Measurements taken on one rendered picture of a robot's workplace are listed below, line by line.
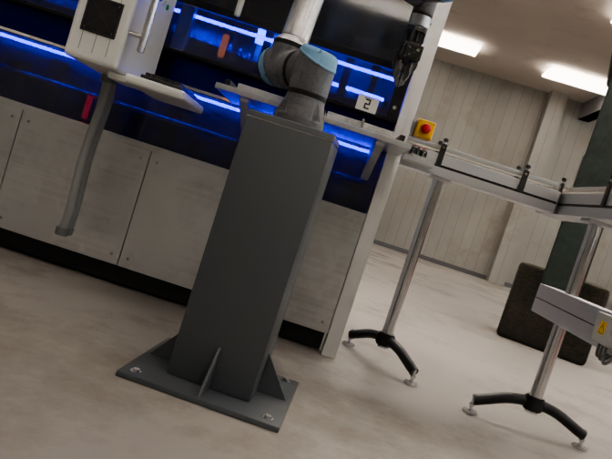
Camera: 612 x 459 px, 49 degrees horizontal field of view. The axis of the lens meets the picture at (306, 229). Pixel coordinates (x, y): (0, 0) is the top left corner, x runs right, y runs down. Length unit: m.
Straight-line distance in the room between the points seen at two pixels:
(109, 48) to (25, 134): 0.79
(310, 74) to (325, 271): 1.03
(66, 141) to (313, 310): 1.22
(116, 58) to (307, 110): 0.70
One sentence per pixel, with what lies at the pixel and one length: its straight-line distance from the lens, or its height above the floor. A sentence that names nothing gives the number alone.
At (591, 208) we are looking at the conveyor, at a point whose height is 0.88.
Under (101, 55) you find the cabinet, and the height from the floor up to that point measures 0.83.
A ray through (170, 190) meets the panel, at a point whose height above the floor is 0.45.
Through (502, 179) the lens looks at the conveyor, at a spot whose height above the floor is 0.91.
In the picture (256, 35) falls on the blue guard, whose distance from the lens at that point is 2.77.
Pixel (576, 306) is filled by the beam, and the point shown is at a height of 0.52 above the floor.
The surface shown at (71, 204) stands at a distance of 2.61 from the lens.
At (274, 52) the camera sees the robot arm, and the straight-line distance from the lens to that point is 2.04.
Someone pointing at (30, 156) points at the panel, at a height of 0.41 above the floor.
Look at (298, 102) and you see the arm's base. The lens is 1.90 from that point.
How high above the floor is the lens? 0.63
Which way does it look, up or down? 3 degrees down
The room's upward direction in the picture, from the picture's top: 18 degrees clockwise
